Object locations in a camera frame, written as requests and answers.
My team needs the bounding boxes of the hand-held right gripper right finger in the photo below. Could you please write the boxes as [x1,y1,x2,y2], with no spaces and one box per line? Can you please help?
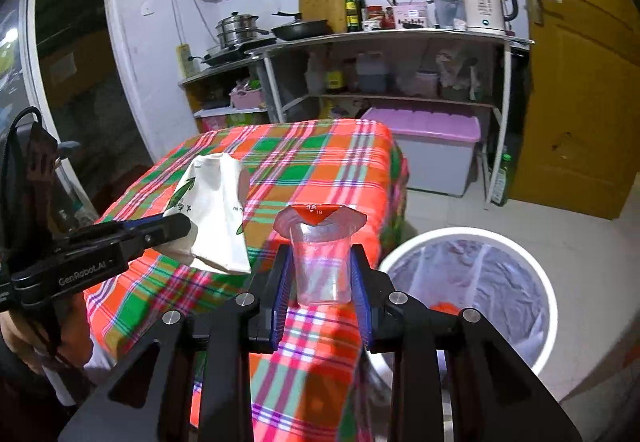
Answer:
[349,245,583,442]

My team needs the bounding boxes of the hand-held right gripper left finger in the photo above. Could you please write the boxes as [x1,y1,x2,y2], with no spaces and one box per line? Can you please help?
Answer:
[59,243,293,442]

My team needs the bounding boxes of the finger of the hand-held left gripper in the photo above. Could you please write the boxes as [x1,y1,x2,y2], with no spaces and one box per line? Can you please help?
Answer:
[66,213,194,249]

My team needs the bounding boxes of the clear plastic cup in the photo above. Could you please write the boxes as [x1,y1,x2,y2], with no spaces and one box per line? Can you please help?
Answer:
[274,203,368,308]

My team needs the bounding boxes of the white paper bag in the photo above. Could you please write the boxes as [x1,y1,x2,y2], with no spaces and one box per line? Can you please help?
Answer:
[161,153,252,275]

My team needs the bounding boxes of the white trash bin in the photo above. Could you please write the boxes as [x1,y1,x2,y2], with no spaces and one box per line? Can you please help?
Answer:
[367,226,558,403]

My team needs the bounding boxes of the person's left hand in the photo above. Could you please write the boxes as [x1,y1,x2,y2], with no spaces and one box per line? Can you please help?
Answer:
[0,295,93,374]

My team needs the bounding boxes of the person's leg white pants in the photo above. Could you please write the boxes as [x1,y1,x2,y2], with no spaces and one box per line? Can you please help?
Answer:
[42,347,118,405]

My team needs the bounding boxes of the pink patterned storage box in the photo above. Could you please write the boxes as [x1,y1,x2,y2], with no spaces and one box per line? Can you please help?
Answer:
[195,110,268,133]

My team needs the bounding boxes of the wooden shelf unit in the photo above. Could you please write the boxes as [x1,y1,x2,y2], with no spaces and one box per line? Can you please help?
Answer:
[178,56,271,133]

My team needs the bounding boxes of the grey plastic bin liner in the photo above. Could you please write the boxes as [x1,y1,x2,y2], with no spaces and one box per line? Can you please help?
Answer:
[385,237,546,368]

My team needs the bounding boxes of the plaid tablecloth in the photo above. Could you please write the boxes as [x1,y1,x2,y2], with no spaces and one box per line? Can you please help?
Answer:
[82,119,410,442]

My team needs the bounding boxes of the pink plastic basket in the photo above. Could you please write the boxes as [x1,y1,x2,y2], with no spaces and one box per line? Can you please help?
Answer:
[229,88,265,110]

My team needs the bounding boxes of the yellowed power strip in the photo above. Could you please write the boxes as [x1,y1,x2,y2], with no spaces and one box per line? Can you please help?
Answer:
[176,43,197,79]

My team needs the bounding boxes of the purple lid storage box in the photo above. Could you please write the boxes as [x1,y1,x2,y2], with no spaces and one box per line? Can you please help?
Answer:
[360,106,482,197]

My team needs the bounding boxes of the green bottle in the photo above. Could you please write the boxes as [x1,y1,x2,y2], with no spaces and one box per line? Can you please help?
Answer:
[492,153,516,207]

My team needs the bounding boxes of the black induction cooker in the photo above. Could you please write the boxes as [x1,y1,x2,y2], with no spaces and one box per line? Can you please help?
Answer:
[202,36,277,67]

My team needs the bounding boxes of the steel steamer pot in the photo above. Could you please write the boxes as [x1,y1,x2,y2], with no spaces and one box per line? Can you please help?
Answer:
[216,11,270,48]

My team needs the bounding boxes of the clear plastic bottle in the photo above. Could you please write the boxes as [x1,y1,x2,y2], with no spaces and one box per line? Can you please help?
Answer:
[306,53,326,94]

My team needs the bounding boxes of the yellow label oil bottle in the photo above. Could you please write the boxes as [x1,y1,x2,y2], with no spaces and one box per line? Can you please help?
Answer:
[325,60,347,94]

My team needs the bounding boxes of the small clear food tub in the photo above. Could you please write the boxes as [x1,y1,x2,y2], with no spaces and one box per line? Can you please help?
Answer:
[412,71,440,97]

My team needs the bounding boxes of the black frying pan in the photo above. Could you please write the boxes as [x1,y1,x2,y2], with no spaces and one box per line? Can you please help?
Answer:
[270,11,334,42]

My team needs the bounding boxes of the crumpled plastic bag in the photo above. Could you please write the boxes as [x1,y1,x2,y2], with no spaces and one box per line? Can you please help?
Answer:
[437,50,481,100]

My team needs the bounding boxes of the metal shelf rack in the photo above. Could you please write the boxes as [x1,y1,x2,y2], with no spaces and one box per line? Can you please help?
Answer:
[248,29,535,210]

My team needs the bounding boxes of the pink utensil holder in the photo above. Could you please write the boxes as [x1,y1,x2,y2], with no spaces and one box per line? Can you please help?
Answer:
[393,5,428,30]

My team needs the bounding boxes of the yellow wooden door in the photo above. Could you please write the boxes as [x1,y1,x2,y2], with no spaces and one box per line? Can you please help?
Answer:
[505,0,640,220]

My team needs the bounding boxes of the clear plastic container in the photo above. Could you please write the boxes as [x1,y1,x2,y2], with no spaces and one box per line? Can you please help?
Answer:
[429,0,466,29]

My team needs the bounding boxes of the white electric kettle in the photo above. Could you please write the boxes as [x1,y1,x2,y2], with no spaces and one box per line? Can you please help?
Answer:
[456,0,518,34]

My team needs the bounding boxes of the metal door handle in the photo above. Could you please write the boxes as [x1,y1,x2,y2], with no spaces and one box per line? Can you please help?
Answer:
[523,0,563,26]

